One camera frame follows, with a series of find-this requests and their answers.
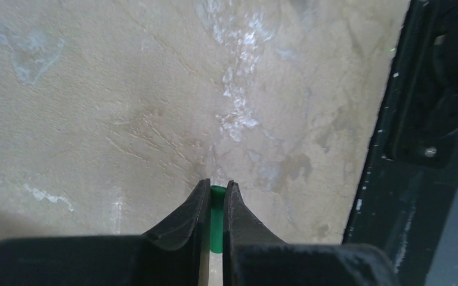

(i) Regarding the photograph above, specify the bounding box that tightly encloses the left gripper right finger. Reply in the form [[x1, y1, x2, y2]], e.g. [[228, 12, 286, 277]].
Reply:
[[222, 181, 399, 285]]

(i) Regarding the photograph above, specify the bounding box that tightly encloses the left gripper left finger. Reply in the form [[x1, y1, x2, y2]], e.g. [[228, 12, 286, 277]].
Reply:
[[0, 179, 211, 285]]

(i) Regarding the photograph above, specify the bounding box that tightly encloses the green marker cap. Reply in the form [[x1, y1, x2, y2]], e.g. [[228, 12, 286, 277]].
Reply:
[[210, 185, 227, 254]]

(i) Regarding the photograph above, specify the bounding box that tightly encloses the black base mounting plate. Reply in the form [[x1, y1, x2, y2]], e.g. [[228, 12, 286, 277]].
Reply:
[[343, 1, 458, 285]]

